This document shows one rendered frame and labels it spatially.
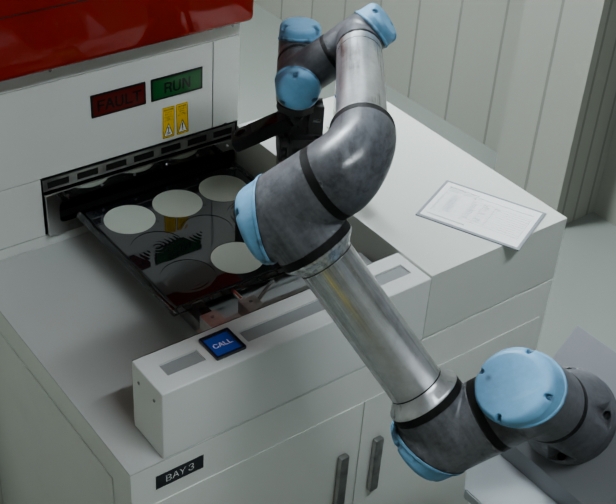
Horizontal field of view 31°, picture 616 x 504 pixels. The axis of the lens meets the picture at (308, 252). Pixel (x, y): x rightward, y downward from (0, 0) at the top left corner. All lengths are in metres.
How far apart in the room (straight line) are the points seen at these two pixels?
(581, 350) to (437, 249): 0.37
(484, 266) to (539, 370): 0.51
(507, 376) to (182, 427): 0.52
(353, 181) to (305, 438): 0.65
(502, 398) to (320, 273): 0.31
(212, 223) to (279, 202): 0.68
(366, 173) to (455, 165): 0.82
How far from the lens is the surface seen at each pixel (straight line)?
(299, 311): 1.89
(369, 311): 1.59
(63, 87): 2.13
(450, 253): 2.05
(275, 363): 1.84
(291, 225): 1.53
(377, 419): 2.13
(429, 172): 2.28
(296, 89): 1.87
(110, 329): 2.06
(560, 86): 3.74
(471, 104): 4.37
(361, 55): 1.74
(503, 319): 2.24
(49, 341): 2.05
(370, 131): 1.53
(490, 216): 2.16
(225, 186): 2.30
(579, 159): 3.85
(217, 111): 2.34
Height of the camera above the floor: 2.14
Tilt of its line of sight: 36 degrees down
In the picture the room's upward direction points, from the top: 4 degrees clockwise
